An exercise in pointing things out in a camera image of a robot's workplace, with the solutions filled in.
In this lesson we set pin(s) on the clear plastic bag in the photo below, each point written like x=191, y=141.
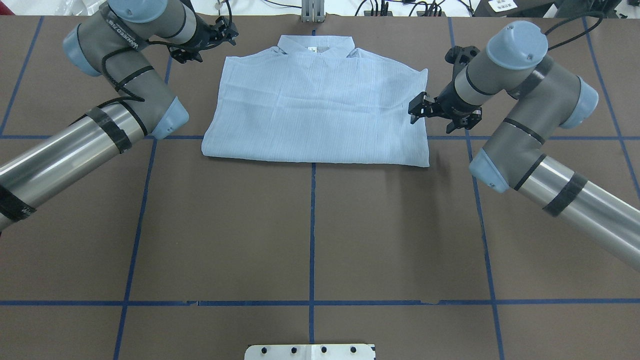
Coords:
x=76, y=7

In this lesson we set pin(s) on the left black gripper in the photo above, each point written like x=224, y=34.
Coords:
x=201, y=34

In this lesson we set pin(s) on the white mast base plate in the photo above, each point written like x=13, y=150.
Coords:
x=336, y=351

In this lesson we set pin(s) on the aluminium frame post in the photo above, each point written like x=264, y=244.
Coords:
x=313, y=11

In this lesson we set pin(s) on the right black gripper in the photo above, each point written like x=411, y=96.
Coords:
x=454, y=103

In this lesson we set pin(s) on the light blue button shirt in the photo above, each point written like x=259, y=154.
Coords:
x=318, y=99

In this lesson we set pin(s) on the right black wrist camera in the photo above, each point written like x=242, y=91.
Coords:
x=459, y=57

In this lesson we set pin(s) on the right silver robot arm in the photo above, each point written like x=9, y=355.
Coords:
x=548, y=97

